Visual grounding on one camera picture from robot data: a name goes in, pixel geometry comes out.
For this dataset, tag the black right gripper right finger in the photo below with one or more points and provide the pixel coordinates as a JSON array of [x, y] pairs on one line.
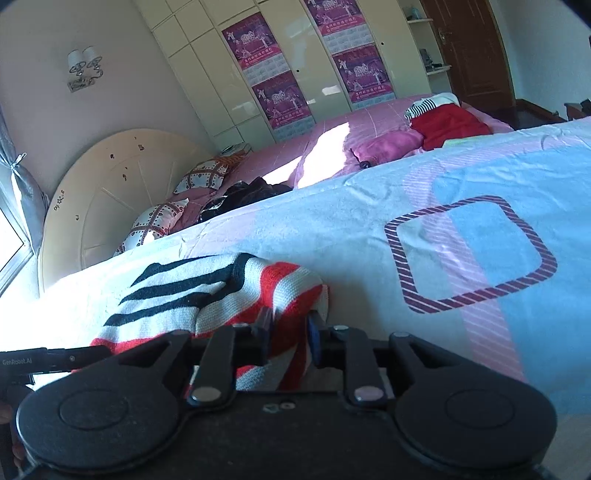
[[449, 409]]

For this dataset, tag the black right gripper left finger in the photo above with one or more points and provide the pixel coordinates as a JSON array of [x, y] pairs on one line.
[[123, 409]]

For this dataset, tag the striped knit sweater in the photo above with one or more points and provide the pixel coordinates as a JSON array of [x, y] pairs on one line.
[[200, 295]]

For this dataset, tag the window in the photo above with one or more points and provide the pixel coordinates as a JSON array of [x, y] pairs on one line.
[[15, 248]]

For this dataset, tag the grey blue curtain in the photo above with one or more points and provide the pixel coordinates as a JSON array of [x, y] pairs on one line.
[[31, 201]]

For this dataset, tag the patterned light blue bedsheet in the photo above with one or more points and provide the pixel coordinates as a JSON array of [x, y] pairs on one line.
[[482, 248]]

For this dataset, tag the cream round headboard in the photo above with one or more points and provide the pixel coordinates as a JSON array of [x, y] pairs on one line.
[[104, 192]]

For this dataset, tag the near patterned pillow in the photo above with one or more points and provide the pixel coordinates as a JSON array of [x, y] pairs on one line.
[[153, 224]]

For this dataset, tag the patterned pillow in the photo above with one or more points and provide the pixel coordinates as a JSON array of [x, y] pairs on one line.
[[209, 174], [153, 224]]

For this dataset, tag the black garment on bed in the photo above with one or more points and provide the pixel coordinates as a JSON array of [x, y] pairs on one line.
[[240, 195]]

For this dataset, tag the far patterned pillow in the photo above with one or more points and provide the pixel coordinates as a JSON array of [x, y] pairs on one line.
[[209, 174]]

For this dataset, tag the pink folded garment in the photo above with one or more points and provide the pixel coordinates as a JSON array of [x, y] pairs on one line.
[[390, 146]]

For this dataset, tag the red folded garment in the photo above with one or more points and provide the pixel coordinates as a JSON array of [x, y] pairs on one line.
[[447, 122]]

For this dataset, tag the pink bed cover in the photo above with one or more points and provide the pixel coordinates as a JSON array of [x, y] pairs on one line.
[[334, 147]]

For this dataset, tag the striped folded garment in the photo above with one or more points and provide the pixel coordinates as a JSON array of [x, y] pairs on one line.
[[427, 104]]

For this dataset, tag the lower left pink poster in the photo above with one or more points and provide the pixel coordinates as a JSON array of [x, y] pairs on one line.
[[282, 100]]

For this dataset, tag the pink poster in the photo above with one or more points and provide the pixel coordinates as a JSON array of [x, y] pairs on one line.
[[326, 12], [254, 46], [282, 100], [365, 76]]

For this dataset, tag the lower right pink poster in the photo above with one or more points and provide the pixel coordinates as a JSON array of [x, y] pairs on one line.
[[365, 76]]

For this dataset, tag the brown wooden door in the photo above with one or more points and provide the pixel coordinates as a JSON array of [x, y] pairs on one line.
[[470, 42]]

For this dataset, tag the upper left pink poster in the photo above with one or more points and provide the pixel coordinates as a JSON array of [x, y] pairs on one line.
[[254, 46]]

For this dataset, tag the upper right pink poster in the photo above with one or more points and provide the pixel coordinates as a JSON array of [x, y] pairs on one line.
[[326, 12]]

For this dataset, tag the wall sconce lamp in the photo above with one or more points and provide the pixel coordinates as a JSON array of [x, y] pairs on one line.
[[84, 67]]

